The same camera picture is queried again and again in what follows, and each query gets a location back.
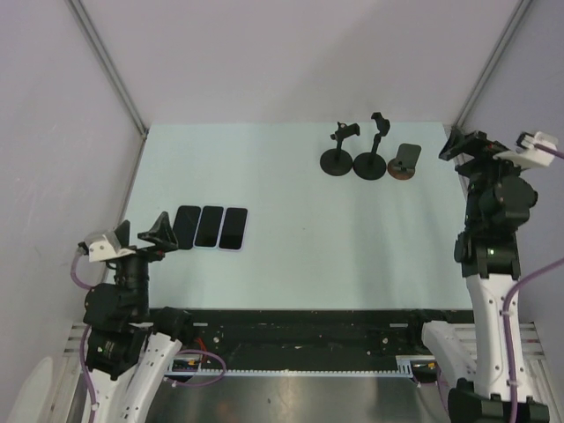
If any brown round stand base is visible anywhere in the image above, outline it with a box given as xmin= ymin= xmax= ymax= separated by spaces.
xmin=387 ymin=143 xmax=421 ymax=181

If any left aluminium frame post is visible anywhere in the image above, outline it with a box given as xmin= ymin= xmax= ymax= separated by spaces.
xmin=65 ymin=0 xmax=149 ymax=140

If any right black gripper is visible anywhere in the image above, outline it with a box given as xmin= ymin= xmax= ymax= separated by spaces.
xmin=440 ymin=124 xmax=531 ymax=228

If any aluminium frame post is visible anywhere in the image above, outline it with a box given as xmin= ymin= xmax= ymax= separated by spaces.
xmin=65 ymin=0 xmax=149 ymax=140
xmin=447 ymin=0 xmax=533 ymax=130

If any black-screen blue-edged phone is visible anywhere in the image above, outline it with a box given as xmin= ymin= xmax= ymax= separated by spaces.
xmin=219 ymin=207 xmax=249 ymax=251

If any right aluminium frame post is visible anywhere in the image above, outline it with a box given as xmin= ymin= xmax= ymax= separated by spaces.
xmin=447 ymin=0 xmax=533 ymax=130

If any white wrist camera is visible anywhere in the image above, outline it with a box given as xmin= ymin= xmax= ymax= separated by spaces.
xmin=78 ymin=232 xmax=135 ymax=263
xmin=493 ymin=131 xmax=563 ymax=169

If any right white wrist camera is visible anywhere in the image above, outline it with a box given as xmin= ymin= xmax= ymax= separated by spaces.
xmin=493 ymin=131 xmax=563 ymax=169

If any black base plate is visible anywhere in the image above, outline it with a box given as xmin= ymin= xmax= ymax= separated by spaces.
xmin=184 ymin=309 xmax=473 ymax=368

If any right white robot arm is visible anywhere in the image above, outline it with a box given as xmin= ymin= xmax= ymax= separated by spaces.
xmin=406 ymin=129 xmax=561 ymax=422

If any grey slotted cable duct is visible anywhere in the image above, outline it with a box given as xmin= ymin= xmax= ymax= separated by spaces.
xmin=165 ymin=356 xmax=438 ymax=379

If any black smartphone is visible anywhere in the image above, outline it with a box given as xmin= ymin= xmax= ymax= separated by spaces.
xmin=173 ymin=205 xmax=202 ymax=250

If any black phone stand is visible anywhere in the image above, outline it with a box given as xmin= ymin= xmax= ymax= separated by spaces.
xmin=320 ymin=122 xmax=360 ymax=176
xmin=353 ymin=112 xmax=390 ymax=181

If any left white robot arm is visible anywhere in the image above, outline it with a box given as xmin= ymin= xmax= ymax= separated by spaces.
xmin=78 ymin=211 xmax=196 ymax=422

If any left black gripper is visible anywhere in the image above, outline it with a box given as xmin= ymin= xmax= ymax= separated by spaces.
xmin=116 ymin=210 xmax=177 ymax=316

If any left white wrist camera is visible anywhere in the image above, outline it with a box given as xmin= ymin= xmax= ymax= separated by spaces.
xmin=78 ymin=232 xmax=135 ymax=263

